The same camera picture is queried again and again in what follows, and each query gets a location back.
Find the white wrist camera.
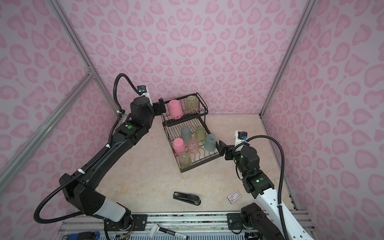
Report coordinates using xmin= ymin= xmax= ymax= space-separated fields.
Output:
xmin=137 ymin=85 xmax=152 ymax=102
xmin=235 ymin=131 xmax=248 ymax=147

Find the opaque pink cup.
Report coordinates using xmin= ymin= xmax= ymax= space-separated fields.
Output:
xmin=169 ymin=100 xmax=184 ymax=120
xmin=173 ymin=138 xmax=186 ymax=156

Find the yellow-green clear cup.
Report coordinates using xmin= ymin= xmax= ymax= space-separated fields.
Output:
xmin=195 ymin=126 xmax=207 ymax=143

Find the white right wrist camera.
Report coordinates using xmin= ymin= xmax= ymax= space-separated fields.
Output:
xmin=235 ymin=131 xmax=248 ymax=147

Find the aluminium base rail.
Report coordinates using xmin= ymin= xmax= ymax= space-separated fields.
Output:
xmin=56 ymin=212 xmax=265 ymax=240

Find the teal clear cup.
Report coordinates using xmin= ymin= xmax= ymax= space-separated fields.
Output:
xmin=181 ymin=126 xmax=193 ymax=145
xmin=204 ymin=134 xmax=216 ymax=153

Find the yellow-green cup front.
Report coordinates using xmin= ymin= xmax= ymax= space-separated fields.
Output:
xmin=179 ymin=152 xmax=192 ymax=169

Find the clear pink plastic cup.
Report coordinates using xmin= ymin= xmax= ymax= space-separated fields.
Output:
xmin=187 ymin=138 xmax=200 ymax=155

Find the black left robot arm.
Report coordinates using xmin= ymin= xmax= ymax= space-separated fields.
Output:
xmin=59 ymin=96 xmax=166 ymax=229

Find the black marker pen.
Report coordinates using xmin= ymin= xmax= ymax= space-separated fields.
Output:
xmin=149 ymin=224 xmax=190 ymax=240

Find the black stapler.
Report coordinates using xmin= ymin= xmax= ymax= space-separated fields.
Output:
xmin=173 ymin=192 xmax=201 ymax=206

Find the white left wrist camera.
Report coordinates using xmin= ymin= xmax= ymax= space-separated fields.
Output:
xmin=137 ymin=85 xmax=152 ymax=102

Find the aluminium corner frame right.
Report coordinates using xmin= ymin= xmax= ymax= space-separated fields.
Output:
xmin=259 ymin=0 xmax=318 ymax=120

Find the black wire dish rack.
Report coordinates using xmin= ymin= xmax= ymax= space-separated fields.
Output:
xmin=162 ymin=93 xmax=220 ymax=173

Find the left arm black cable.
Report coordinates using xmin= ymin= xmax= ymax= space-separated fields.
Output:
xmin=33 ymin=73 xmax=140 ymax=224

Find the aluminium frame left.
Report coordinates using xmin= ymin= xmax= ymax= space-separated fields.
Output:
xmin=1 ymin=1 xmax=121 ymax=202

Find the small red white card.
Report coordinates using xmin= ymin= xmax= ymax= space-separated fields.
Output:
xmin=227 ymin=190 xmax=242 ymax=204

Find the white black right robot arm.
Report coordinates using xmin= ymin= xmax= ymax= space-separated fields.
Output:
xmin=219 ymin=141 xmax=313 ymax=240

